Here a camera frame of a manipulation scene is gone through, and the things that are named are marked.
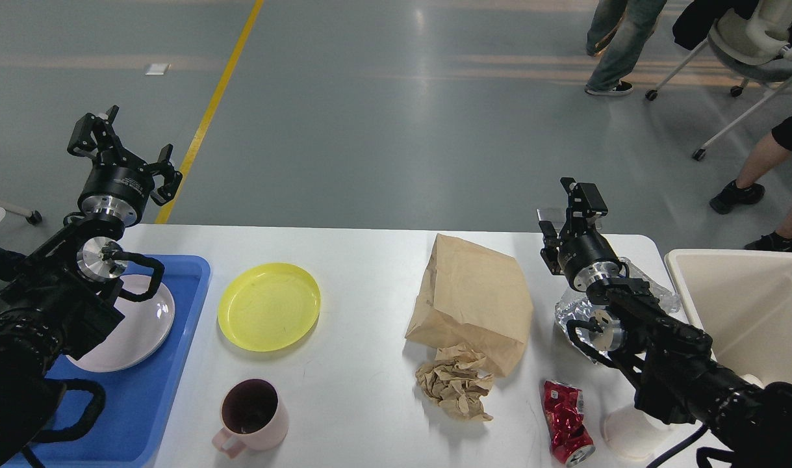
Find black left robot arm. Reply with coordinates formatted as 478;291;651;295
0;105;183;467

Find white paper cup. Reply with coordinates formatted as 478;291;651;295
602;374;763;462

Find crushed red can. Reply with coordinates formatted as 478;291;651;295
543;380;596;467

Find pink mug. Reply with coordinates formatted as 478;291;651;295
212;378;290;459

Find crumpled brown paper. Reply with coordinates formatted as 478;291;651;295
415;344;494;423

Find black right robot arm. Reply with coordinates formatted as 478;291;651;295
539;177;792;467

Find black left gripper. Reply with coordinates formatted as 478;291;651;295
67;105;184;227

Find white office chair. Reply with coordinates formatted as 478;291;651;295
645;1;792;161

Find brown paper bag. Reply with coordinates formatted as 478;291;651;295
405;234;533;377

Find yellow round plate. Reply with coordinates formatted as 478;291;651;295
217;263;321;352

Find white chair leg with caster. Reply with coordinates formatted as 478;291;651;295
0;200;43;226

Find beige plastic bin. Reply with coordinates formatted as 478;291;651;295
664;249;792;385

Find crumpled aluminium foil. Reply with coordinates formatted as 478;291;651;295
554;257;683;363

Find person in jeans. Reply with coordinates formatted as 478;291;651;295
585;1;667;97

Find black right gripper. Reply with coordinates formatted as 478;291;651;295
539;177;622;291

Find blue plastic tray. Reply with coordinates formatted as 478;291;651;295
30;255;211;467

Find person in black shorts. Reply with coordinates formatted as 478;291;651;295
709;97;792;255

